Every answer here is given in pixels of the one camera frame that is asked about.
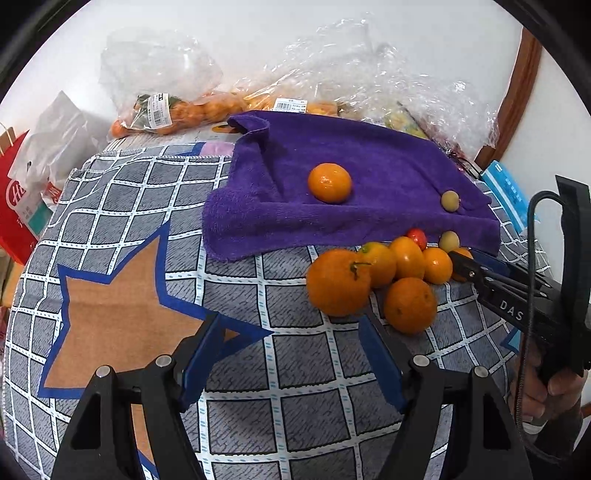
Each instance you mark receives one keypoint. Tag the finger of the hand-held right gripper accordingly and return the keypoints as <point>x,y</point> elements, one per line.
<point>496,267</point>
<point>471,271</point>

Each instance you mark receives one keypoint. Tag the person's right hand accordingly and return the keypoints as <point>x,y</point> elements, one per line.
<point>561,392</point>

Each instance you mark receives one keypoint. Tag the purple towel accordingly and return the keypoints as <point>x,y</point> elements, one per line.
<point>378,152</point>

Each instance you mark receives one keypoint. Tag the clear bag of mandarins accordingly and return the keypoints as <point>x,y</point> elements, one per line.
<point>157,60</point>

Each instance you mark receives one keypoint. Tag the small yellow-green fruit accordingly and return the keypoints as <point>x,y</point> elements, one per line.
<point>449,240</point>
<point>450,201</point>

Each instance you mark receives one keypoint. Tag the red cherry tomato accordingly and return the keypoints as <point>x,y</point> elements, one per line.
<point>417,236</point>

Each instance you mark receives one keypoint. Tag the yellow fruit package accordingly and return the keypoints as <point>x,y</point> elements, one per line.
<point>401,121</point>

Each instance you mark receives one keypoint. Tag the blue box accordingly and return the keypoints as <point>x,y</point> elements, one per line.
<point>505,189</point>

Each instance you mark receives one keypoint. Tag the large orange with stem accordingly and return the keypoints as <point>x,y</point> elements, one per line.
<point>339,281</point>

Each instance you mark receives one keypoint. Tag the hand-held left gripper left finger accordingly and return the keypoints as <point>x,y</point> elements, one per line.
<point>203,353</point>

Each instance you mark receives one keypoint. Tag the red paper bag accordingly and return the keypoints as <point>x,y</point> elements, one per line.
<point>14,217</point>

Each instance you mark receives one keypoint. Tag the large crinkled clear plastic bag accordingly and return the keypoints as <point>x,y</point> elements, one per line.
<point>415,78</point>

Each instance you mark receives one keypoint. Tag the clear bag of kumquats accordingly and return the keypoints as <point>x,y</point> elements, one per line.
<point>295,60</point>

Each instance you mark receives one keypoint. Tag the brown wooden door frame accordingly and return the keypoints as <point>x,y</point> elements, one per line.
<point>526,74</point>

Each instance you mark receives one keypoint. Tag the small orange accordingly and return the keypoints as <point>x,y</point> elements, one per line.
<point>436,264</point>
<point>408,258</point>
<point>458,275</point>
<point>381,265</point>

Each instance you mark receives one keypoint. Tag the white plastic bag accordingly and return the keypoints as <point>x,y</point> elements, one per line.
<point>60,134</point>

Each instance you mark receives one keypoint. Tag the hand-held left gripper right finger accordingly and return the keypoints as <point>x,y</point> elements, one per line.
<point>383,364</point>

